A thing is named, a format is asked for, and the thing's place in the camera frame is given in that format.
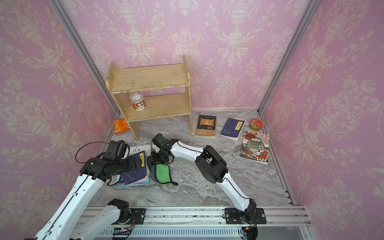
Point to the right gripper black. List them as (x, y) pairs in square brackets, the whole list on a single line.
[(154, 159)]

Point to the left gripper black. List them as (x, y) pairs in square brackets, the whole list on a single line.
[(134, 165)]

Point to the white book blue swirl cover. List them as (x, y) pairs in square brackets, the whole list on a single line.
[(134, 150)]

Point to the dark blue book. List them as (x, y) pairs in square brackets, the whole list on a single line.
[(137, 176)]

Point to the green cloth with black trim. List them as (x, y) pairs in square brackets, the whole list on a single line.
[(160, 172)]

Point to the black and tan book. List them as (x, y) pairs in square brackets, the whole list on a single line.
[(206, 127)]

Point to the dark purple book yellow label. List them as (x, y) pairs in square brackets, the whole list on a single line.
[(232, 129)]

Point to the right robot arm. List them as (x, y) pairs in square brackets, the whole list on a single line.
[(213, 168)]

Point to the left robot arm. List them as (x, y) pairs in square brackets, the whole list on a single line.
[(94, 173)]

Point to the red illustrated Chinese book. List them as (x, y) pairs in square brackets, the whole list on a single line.
[(255, 146)]

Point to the orange snack packet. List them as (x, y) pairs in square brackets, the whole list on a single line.
[(120, 126)]

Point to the white plastic jar red label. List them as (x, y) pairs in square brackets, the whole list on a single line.
[(137, 101)]

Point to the wooden two-tier shelf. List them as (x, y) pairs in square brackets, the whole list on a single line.
[(121, 83)]

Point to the red round tin can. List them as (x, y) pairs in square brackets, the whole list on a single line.
[(256, 124)]

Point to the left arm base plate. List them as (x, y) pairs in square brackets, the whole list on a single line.
[(130, 216)]

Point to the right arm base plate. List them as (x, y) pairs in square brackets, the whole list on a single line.
[(234, 216)]

